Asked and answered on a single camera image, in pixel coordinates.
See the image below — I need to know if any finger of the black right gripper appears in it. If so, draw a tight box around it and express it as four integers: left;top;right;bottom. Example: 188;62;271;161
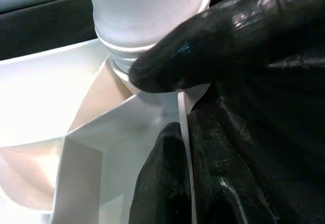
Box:
128;0;325;93

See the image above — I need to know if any white plastic table leg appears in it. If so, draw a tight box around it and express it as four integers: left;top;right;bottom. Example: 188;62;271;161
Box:
81;0;212;82

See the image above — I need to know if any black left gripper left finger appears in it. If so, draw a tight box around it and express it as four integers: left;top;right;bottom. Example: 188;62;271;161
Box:
128;121;193;224

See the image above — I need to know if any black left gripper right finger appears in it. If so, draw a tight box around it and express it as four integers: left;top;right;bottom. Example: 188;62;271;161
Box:
187;106;278;224

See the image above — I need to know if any black plastic sheet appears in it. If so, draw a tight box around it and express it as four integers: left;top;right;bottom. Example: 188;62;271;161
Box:
0;0;325;224

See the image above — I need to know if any white plastic table top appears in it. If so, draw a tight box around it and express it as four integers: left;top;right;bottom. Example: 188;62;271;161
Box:
0;39;212;224

